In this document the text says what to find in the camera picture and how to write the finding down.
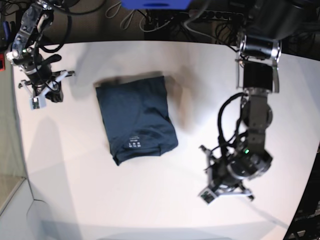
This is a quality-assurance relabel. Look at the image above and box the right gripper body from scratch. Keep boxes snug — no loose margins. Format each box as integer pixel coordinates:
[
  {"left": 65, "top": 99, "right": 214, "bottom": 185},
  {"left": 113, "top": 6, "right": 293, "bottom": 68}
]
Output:
[{"left": 6, "top": 0, "right": 61, "bottom": 97}]

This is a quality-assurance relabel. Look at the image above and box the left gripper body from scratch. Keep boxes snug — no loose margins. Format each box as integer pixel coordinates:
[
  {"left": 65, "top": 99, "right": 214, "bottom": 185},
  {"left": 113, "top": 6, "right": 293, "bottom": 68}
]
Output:
[{"left": 210, "top": 87, "right": 273, "bottom": 195}]

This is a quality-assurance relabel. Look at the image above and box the dark blue t-shirt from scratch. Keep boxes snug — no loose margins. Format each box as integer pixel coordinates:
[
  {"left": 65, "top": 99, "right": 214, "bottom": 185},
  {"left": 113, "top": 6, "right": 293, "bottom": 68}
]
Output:
[{"left": 95, "top": 76, "right": 179, "bottom": 166}]

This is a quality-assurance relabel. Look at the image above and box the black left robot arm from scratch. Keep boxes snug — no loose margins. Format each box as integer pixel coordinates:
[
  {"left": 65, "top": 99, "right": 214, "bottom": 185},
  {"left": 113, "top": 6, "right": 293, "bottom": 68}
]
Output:
[{"left": 199, "top": 0, "right": 320, "bottom": 204}]

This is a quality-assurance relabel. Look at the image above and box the red black device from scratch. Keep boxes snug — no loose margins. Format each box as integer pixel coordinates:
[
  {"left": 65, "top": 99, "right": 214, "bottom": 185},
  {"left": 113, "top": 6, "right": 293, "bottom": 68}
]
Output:
[{"left": 0, "top": 53, "right": 6, "bottom": 72}]

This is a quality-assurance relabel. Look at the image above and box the blue plastic box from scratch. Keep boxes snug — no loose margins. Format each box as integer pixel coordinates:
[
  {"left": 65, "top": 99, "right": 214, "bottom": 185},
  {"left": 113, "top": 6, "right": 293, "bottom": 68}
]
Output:
[{"left": 121, "top": 0, "right": 191, "bottom": 10}]

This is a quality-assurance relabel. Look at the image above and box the black power strip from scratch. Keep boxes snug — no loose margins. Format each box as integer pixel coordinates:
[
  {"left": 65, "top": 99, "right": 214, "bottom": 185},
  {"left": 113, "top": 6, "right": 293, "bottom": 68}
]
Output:
[{"left": 194, "top": 10, "right": 245, "bottom": 23}]

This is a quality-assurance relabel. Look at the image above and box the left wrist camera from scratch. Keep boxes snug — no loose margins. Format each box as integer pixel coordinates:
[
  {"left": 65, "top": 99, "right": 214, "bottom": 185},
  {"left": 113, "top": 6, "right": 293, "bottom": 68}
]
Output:
[{"left": 198, "top": 187, "right": 218, "bottom": 205}]

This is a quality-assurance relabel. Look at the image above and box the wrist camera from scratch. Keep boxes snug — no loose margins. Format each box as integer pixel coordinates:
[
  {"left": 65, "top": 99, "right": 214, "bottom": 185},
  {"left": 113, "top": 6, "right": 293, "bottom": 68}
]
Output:
[
  {"left": 29, "top": 95, "right": 47, "bottom": 110},
  {"left": 198, "top": 187, "right": 218, "bottom": 205}
]

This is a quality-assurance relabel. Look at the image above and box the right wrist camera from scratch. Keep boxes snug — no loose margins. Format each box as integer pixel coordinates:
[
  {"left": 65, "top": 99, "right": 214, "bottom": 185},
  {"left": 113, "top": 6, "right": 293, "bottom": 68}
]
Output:
[{"left": 29, "top": 95, "right": 47, "bottom": 110}]

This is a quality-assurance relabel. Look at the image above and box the blue handled tool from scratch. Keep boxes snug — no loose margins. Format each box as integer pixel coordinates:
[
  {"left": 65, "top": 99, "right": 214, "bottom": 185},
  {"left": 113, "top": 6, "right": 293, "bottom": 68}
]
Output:
[{"left": 2, "top": 21, "right": 11, "bottom": 42}]

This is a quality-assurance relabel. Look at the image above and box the grey looped cable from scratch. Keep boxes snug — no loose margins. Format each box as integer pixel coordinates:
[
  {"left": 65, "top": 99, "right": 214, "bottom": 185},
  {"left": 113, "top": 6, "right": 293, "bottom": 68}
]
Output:
[{"left": 105, "top": 4, "right": 141, "bottom": 30}]

